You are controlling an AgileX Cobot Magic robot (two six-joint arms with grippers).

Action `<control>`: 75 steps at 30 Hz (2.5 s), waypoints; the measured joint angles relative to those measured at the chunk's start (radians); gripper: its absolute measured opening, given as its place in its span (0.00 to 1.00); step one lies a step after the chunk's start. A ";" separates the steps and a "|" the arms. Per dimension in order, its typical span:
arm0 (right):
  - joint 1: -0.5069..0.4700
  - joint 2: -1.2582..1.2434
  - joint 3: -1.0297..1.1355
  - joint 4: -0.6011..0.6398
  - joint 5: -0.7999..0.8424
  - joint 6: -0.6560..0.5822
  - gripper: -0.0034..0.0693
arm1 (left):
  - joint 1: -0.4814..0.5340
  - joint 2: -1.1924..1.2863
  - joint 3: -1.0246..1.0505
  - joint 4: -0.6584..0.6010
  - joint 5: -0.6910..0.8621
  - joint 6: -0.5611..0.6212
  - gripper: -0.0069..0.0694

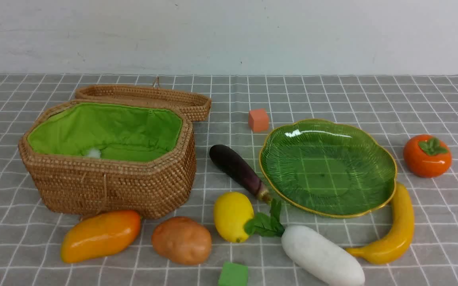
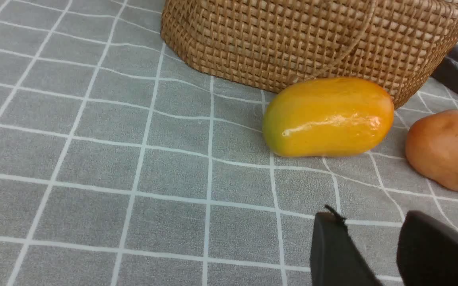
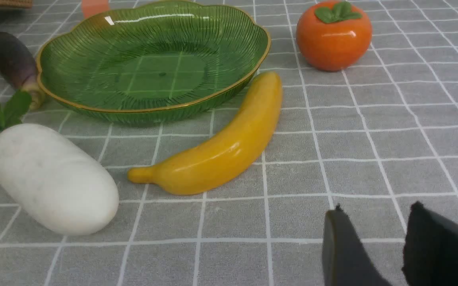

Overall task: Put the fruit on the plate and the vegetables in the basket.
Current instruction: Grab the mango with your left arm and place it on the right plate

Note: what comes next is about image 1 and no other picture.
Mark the dark purple eggplant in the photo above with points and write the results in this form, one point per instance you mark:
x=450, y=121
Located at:
x=232, y=164

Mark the grey checked tablecloth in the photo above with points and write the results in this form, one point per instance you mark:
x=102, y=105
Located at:
x=392, y=109

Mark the orange foam cube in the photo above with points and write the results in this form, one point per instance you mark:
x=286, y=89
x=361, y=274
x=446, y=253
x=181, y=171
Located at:
x=258, y=120

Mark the yellow banana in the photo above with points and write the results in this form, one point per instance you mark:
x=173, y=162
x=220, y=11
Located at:
x=393, y=245

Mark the woven wicker basket green lining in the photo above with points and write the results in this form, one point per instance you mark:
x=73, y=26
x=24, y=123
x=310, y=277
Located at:
x=87, y=157

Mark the woven wicker basket lid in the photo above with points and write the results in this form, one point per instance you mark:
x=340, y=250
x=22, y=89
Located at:
x=193, y=106

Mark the green foam cube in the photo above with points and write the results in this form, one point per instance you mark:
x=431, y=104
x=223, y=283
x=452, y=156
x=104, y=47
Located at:
x=233, y=274

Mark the green leaf-shaped glass plate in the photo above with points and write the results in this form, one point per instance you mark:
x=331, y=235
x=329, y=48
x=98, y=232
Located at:
x=328, y=169

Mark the white radish with green leaves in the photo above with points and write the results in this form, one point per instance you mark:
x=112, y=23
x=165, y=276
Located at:
x=308, y=249

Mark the orange persimmon with green calyx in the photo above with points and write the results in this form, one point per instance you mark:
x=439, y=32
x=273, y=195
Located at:
x=427, y=156

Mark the brown potato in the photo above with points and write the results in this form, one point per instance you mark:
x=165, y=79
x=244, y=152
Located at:
x=182, y=240

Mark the yellow lemon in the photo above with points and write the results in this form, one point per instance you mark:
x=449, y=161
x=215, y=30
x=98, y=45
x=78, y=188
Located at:
x=231, y=212

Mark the orange yellow mango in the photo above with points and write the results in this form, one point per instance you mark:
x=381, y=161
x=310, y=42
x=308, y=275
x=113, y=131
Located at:
x=99, y=236

